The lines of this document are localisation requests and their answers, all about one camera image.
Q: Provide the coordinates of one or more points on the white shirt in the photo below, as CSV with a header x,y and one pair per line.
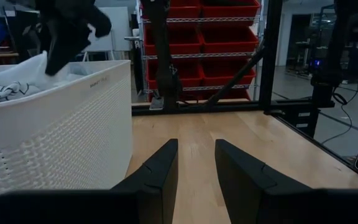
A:
x,y
20,73

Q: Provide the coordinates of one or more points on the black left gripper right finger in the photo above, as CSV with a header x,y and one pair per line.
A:
x,y
241,180

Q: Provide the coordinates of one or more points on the black control box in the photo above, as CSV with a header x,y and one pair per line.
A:
x,y
301,121

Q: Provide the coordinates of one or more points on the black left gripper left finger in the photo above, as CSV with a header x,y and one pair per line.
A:
x,y
157,186

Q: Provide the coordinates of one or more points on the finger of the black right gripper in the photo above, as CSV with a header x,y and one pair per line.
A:
x,y
76,42
56,49

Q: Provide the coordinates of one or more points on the white leaf-patterned garment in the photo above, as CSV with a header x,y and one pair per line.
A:
x,y
2,91

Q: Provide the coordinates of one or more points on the white perforated plastic basket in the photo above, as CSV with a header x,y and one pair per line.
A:
x,y
57,124

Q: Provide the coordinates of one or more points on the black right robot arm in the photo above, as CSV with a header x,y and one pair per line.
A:
x,y
163,46

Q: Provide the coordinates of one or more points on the black metal table frame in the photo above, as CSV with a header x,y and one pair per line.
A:
x,y
270,62

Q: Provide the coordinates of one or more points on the black equipment stand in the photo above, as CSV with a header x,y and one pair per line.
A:
x,y
325,77

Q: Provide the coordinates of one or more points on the red plastic bin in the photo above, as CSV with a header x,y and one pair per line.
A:
x,y
228,40
228,7
222,73
185,9
191,74
185,42

